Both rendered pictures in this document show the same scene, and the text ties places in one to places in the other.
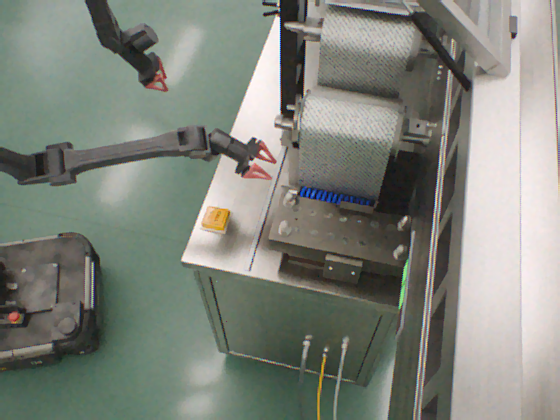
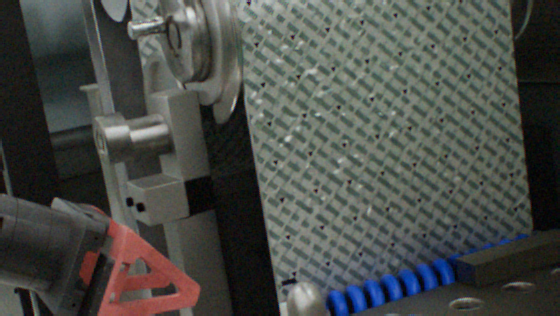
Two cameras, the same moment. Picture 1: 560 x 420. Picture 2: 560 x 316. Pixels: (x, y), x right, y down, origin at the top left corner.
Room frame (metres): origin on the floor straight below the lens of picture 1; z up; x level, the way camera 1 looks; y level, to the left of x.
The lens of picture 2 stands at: (0.39, 0.35, 1.28)
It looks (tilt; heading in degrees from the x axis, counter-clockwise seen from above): 12 degrees down; 327
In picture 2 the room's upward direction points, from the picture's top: 10 degrees counter-clockwise
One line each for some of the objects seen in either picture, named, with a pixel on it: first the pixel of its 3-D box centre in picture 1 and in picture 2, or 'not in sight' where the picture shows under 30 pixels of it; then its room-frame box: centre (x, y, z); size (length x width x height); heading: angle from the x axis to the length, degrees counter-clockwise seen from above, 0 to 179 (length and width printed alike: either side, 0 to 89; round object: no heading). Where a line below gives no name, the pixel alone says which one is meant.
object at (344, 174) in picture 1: (340, 174); (397, 175); (0.90, -0.16, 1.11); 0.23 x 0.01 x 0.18; 76
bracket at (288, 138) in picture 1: (291, 152); (183, 274); (1.03, -0.02, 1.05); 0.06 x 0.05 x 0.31; 76
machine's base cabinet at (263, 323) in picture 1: (350, 97); not in sight; (1.89, -0.32, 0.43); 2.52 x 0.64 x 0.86; 166
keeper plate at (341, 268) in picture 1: (342, 269); not in sight; (0.68, -0.16, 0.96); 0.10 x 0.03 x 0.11; 76
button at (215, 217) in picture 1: (215, 218); not in sight; (0.89, 0.21, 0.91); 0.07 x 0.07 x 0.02; 76
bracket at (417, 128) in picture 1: (419, 128); not in sight; (0.92, -0.35, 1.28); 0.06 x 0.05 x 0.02; 76
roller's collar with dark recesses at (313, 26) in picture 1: (316, 29); not in sight; (1.24, -0.09, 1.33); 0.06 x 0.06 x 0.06; 76
